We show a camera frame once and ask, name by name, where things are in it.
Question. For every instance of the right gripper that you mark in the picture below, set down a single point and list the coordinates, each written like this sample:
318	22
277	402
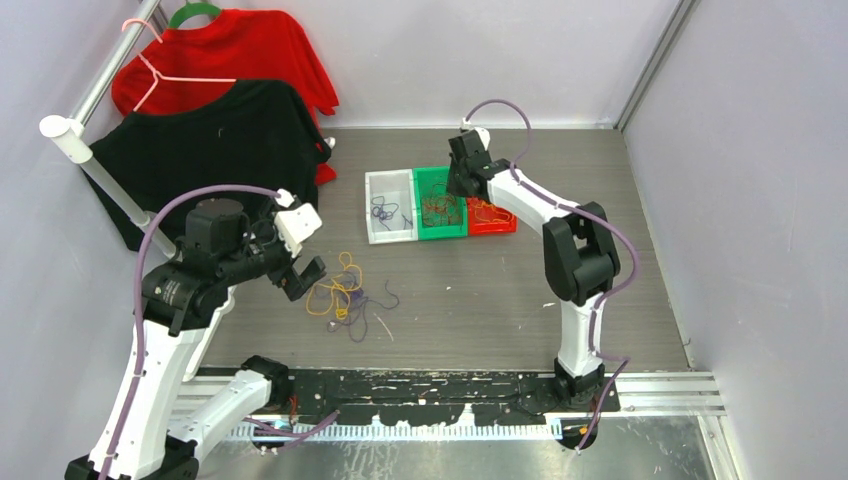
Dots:
453	186

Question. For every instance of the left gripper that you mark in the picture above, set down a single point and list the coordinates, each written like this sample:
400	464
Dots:
295	283

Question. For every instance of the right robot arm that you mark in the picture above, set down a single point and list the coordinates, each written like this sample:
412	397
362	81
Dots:
579	254

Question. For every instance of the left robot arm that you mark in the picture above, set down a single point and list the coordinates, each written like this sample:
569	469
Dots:
180	304

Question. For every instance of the red plastic bin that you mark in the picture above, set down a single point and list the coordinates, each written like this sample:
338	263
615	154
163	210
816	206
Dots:
487	219

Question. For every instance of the green plastic bin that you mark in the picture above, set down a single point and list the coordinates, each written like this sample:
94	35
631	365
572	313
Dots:
440	215

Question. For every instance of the white plastic bin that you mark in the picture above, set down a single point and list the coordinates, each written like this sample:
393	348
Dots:
390	206

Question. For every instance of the black t-shirt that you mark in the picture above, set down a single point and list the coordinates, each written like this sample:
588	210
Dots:
259	133

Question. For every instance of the red t-shirt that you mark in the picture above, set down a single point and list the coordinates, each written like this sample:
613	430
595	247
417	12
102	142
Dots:
239	44

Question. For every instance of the pink hanger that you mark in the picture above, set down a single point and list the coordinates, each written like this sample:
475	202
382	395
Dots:
156	74

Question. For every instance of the white clothes rack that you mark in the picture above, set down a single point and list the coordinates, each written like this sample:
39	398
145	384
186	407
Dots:
66	134

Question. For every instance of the green hanger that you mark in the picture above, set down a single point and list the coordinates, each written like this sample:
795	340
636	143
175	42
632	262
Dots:
190	10

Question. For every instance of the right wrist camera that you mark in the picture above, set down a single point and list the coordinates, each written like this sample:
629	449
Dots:
484	136

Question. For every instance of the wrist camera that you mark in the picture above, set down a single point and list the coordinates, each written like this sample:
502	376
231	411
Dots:
484	136
294	227

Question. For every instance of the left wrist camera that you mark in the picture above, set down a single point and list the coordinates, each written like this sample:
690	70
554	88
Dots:
294	227

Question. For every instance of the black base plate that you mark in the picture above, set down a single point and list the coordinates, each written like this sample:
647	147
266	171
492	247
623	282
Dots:
424	398

